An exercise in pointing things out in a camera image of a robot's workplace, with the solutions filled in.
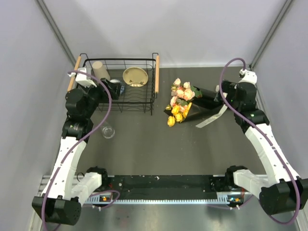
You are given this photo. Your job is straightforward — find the black wrapping paper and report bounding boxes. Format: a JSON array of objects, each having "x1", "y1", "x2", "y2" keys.
[{"x1": 164, "y1": 82, "x2": 222, "y2": 127}]

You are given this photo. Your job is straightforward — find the white printed ribbon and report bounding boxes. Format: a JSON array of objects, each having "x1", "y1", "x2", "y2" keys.
[{"x1": 194, "y1": 85, "x2": 227, "y2": 128}]

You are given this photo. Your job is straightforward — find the pink and yellow flower bouquet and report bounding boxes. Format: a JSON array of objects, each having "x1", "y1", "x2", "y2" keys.
[{"x1": 165, "y1": 78, "x2": 203, "y2": 127}]

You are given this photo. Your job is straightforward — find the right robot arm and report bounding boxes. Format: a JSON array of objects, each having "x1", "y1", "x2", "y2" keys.
[{"x1": 219, "y1": 80, "x2": 308, "y2": 223}]

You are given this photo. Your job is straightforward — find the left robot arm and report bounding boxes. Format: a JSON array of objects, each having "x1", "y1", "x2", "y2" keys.
[{"x1": 32, "y1": 79, "x2": 121, "y2": 230}]

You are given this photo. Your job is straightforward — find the clear glass vase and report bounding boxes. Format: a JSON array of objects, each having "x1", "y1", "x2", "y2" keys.
[{"x1": 100, "y1": 121, "x2": 115, "y2": 139}]

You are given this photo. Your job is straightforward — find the blue white patterned bowl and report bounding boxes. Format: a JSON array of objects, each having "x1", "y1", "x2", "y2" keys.
[{"x1": 120, "y1": 83, "x2": 126, "y2": 95}]

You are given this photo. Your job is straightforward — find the beige paper cup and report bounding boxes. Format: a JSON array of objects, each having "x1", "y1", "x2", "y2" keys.
[{"x1": 92, "y1": 61, "x2": 111, "y2": 80}]

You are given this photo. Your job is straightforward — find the cream floral plate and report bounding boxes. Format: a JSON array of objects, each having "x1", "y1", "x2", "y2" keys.
[{"x1": 123, "y1": 67, "x2": 149, "y2": 87}]

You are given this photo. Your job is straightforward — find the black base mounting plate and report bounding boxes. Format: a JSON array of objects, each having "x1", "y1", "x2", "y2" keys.
[{"x1": 109, "y1": 175, "x2": 229, "y2": 199}]

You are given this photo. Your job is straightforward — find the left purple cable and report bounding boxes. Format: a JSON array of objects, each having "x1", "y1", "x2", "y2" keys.
[{"x1": 40, "y1": 70, "x2": 121, "y2": 231}]

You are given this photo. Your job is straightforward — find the purple cable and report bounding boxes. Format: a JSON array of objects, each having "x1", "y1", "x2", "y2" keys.
[
  {"x1": 206, "y1": 57, "x2": 303, "y2": 226},
  {"x1": 40, "y1": 70, "x2": 121, "y2": 231}
]

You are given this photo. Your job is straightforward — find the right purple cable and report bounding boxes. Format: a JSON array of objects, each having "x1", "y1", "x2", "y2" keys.
[{"x1": 206, "y1": 57, "x2": 303, "y2": 226}]

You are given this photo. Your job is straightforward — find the black wire dish rack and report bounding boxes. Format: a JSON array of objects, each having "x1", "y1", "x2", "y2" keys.
[{"x1": 81, "y1": 53, "x2": 159, "y2": 113}]

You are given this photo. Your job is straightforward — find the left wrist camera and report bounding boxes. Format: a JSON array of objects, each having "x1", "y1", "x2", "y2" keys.
[{"x1": 68, "y1": 67, "x2": 97, "y2": 88}]

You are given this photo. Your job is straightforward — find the grey slotted cable duct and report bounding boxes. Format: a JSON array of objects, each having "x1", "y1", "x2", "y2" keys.
[{"x1": 84, "y1": 192, "x2": 244, "y2": 205}]

